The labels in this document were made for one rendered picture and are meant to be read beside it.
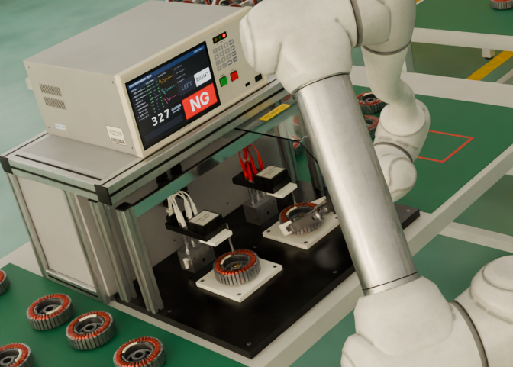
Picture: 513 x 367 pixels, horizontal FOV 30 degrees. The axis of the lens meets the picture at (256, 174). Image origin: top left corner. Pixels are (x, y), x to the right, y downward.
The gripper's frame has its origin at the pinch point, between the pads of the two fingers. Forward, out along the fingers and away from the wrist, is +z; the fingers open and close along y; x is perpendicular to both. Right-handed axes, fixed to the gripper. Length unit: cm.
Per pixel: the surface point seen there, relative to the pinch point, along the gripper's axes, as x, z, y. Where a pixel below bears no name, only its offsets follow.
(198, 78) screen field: -42.5, -9.6, 11.0
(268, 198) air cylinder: -7.9, 9.7, -1.2
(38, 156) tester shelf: -48, 20, 42
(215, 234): -9.0, -0.4, 24.5
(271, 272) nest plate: 5.5, -5.2, 19.9
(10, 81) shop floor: -140, 406, -151
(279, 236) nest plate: 1.0, 2.6, 7.1
